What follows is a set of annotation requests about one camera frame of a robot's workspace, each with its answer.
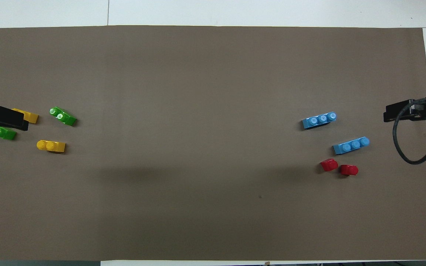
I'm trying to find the green two-stud toy brick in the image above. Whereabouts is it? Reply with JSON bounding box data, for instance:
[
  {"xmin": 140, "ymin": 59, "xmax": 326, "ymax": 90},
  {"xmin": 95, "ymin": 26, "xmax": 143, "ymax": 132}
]
[
  {"xmin": 0, "ymin": 126, "xmax": 17, "ymax": 141},
  {"xmin": 49, "ymin": 107, "xmax": 77, "ymax": 127}
]

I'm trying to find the blue three-stud toy brick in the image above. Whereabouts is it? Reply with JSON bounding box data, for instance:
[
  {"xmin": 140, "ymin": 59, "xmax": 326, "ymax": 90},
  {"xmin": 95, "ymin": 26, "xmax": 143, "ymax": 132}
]
[
  {"xmin": 302, "ymin": 112, "xmax": 338, "ymax": 130},
  {"xmin": 333, "ymin": 137, "xmax": 370, "ymax": 155}
]

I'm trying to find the yellow two-stud toy brick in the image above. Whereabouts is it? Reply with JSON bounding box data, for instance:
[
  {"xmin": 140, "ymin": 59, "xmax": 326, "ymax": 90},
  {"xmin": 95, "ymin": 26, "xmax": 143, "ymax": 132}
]
[
  {"xmin": 37, "ymin": 140, "xmax": 66, "ymax": 153},
  {"xmin": 12, "ymin": 108, "xmax": 39, "ymax": 124}
]

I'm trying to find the red one-stud toy brick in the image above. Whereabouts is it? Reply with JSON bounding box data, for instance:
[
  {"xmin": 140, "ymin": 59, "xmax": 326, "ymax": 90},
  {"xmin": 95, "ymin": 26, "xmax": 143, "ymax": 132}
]
[
  {"xmin": 320, "ymin": 158, "xmax": 339, "ymax": 172},
  {"xmin": 339, "ymin": 164, "xmax": 359, "ymax": 176}
]

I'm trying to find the brown paper table mat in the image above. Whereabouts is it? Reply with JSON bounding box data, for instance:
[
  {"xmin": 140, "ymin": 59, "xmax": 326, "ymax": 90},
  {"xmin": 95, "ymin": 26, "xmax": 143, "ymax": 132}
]
[{"xmin": 0, "ymin": 25, "xmax": 426, "ymax": 261}]

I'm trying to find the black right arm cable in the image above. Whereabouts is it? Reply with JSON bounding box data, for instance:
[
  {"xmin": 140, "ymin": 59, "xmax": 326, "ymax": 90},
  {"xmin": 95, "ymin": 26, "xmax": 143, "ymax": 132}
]
[{"xmin": 392, "ymin": 98, "xmax": 426, "ymax": 166}]

